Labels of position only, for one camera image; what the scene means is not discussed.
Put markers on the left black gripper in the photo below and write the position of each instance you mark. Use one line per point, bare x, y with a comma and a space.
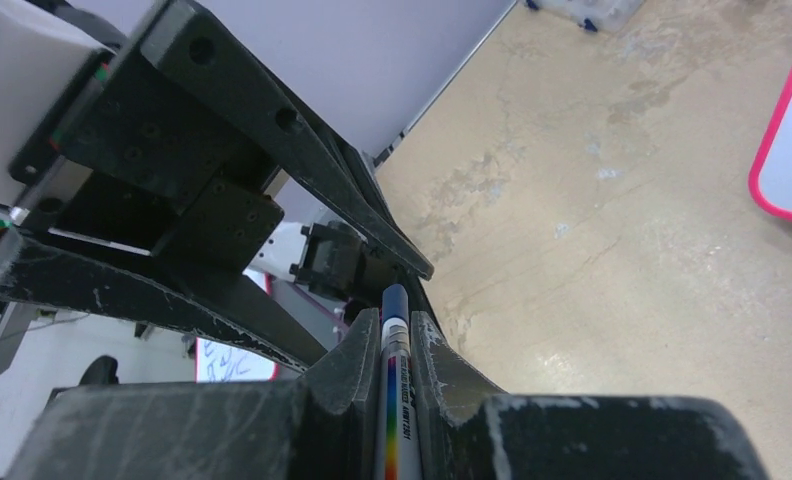
179, 153

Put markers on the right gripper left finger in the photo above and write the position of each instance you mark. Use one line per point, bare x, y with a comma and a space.
320, 425

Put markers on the clear plastic screw box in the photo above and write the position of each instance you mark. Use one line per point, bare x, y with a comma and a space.
591, 15

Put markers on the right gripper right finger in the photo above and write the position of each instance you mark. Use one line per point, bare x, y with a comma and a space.
472, 429

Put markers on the whiteboard marker pen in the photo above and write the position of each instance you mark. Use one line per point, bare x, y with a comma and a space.
397, 447

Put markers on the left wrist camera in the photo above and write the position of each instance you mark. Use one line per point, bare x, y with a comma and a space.
39, 55

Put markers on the background small whiteboard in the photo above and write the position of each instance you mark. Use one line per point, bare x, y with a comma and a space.
217, 362

